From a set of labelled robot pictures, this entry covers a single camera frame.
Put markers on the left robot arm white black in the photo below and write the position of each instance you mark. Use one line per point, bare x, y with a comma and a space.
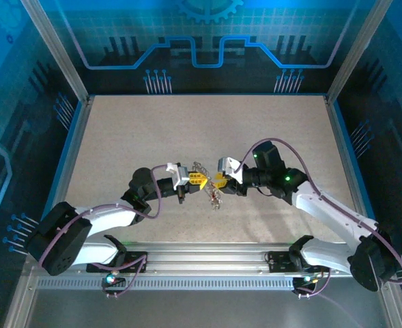
108, 217

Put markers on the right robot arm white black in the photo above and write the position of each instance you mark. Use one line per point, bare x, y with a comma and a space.
330, 212

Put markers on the left small LED board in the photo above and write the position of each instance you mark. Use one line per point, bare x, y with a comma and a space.
111, 279

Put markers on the small led board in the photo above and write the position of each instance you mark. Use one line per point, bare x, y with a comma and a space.
306, 279
111, 279

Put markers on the grey metal plate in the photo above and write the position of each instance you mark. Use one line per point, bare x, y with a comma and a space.
204, 311

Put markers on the right small LED board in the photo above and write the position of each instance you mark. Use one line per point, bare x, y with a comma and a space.
306, 279

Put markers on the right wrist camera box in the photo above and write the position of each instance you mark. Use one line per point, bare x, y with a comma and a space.
229, 169

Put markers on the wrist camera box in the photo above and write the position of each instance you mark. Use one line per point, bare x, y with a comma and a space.
229, 169
177, 174

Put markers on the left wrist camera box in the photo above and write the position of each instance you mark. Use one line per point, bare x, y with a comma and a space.
177, 174

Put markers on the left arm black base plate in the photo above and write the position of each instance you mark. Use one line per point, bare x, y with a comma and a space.
136, 254

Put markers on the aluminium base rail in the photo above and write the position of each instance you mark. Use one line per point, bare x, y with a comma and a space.
204, 259

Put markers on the aluminium table side rail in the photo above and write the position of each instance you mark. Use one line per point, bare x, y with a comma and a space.
350, 171
67, 171

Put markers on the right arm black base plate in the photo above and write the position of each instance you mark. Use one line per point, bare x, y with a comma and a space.
279, 263

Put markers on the aluminium frame post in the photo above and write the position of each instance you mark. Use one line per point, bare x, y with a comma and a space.
58, 51
356, 51

